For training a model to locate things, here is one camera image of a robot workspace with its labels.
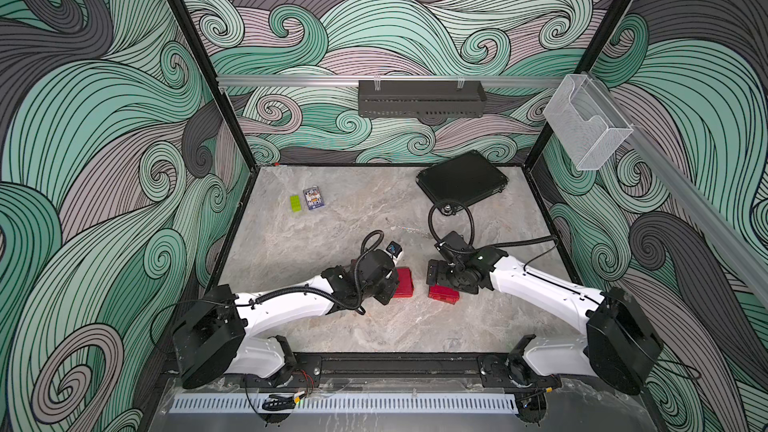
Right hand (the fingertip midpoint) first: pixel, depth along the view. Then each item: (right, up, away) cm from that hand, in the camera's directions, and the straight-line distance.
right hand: (437, 281), depth 84 cm
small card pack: (-41, +24, +25) cm, 53 cm away
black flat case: (+17, +31, +28) cm, 45 cm away
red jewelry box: (-9, -2, +2) cm, 9 cm away
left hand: (-13, +2, -3) cm, 13 cm away
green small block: (-48, +21, +23) cm, 57 cm away
